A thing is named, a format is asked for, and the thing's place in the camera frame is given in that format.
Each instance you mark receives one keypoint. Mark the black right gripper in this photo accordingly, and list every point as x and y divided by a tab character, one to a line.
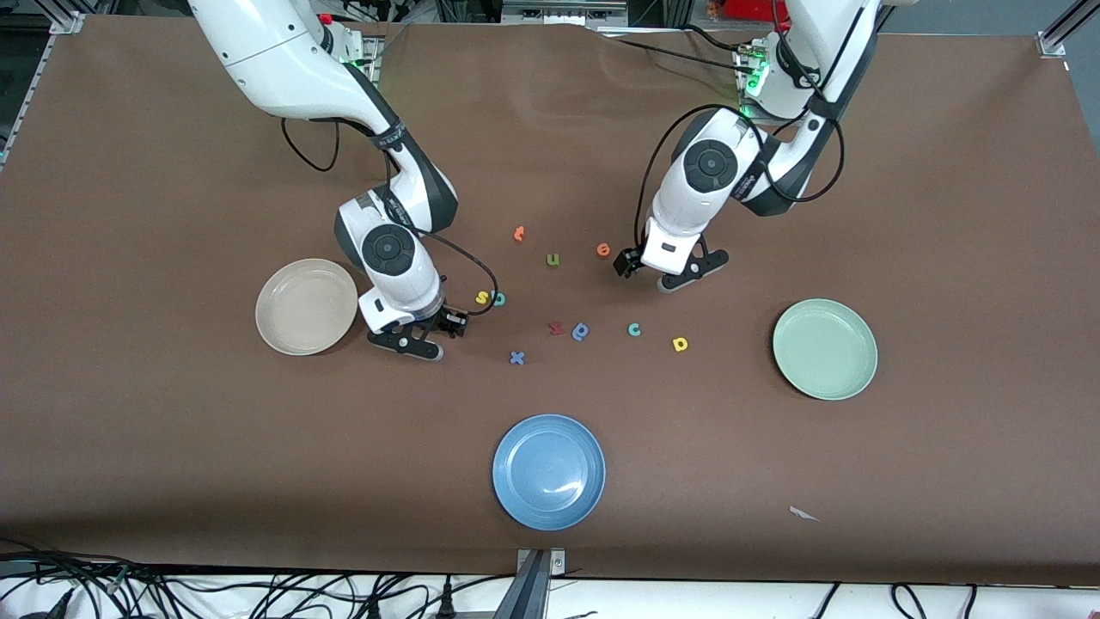
446	321

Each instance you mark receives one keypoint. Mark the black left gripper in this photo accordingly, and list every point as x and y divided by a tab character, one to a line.
630	262

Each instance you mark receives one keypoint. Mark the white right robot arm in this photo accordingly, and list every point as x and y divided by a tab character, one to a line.
284	52

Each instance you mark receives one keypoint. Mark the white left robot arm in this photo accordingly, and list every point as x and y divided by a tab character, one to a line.
687	215

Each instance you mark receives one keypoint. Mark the blue letter g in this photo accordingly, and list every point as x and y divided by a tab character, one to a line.
577	334

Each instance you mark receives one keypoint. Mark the brown table cover sheet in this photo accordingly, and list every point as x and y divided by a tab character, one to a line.
550	155

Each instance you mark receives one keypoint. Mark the beige brown plate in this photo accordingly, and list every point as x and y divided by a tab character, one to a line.
306	307

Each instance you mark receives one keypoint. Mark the blue plate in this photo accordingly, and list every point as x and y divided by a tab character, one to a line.
548	471

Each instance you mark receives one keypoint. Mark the light green plate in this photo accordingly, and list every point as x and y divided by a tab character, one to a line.
825	349

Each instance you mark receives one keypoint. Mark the aluminium extrusion bar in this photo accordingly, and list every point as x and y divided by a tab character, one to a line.
1074	15
26	94
524	597

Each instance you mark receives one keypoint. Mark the red box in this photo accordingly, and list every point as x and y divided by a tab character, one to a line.
748	9

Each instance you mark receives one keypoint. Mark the white paper scrap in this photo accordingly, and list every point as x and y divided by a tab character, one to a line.
801	513

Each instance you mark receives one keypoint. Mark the grey metal frame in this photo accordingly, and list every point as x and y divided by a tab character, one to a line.
612	12

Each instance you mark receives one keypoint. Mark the silver edge bracket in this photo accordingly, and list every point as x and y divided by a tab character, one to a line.
557	563

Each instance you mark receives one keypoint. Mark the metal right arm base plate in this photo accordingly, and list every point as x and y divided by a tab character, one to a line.
371	52

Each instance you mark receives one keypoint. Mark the silver corner bracket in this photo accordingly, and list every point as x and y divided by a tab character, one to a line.
1050	43
69	21

